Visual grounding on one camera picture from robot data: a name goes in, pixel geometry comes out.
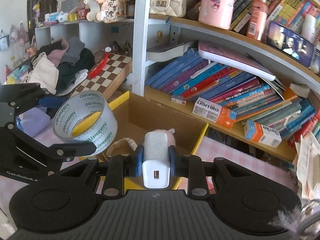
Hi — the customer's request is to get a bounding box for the small orange white box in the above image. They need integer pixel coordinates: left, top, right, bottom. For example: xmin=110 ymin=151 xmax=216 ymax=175
xmin=244 ymin=120 xmax=282 ymax=148

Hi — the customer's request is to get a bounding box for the pile of clothes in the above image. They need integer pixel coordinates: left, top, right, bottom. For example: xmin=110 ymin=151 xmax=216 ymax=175
xmin=4 ymin=36 xmax=96 ymax=97

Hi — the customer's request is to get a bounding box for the smartphone with lit screen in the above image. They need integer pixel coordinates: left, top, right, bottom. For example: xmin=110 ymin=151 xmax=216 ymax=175
xmin=266 ymin=21 xmax=315 ymax=67

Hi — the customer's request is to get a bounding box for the white floral plush toy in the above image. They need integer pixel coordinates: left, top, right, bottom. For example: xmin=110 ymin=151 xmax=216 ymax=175
xmin=83 ymin=0 xmax=129 ymax=23

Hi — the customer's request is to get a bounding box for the pink checkered table mat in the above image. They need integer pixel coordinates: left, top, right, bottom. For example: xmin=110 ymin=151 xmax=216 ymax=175
xmin=1 ymin=136 xmax=298 ymax=239

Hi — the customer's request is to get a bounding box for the white quilted handbag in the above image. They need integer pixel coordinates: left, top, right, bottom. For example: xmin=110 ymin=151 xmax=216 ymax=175
xmin=149 ymin=0 xmax=187 ymax=18

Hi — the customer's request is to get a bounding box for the white orange usmile box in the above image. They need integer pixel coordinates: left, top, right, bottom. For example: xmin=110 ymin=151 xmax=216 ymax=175
xmin=193 ymin=97 xmax=236 ymax=128

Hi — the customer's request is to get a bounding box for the yellow cardboard box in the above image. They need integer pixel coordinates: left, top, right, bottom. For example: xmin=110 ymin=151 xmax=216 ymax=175
xmin=72 ymin=90 xmax=210 ymax=190

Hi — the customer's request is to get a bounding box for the white power adapter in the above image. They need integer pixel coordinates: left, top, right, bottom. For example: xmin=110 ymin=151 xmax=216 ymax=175
xmin=142 ymin=139 xmax=170 ymax=189

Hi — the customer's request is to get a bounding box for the red plastic toy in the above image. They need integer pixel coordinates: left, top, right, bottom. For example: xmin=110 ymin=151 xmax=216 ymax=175
xmin=87 ymin=53 xmax=109 ymax=79

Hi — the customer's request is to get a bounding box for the pink cylindrical cup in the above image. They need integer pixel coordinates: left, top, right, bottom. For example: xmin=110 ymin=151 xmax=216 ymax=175
xmin=198 ymin=0 xmax=234 ymax=30

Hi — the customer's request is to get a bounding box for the pink lotion bottle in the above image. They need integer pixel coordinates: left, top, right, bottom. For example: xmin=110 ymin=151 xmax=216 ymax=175
xmin=246 ymin=0 xmax=268 ymax=41

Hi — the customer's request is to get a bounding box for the pink plush pig toy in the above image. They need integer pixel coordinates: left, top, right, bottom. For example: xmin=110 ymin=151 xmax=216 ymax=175
xmin=144 ymin=128 xmax=176 ymax=146

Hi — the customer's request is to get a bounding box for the row of leaning books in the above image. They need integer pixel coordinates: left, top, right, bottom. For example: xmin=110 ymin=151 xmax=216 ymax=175
xmin=145 ymin=48 xmax=319 ymax=140

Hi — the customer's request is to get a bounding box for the small red white box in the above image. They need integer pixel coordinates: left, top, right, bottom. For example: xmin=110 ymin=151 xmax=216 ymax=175
xmin=171 ymin=95 xmax=187 ymax=105

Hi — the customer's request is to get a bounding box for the clear tape roll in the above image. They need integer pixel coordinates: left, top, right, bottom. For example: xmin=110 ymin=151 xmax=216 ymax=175
xmin=53 ymin=90 xmax=118 ymax=155

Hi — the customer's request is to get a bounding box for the wooden chessboard box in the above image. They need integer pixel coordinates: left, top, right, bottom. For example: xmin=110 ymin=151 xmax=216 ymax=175
xmin=71 ymin=53 xmax=132 ymax=100

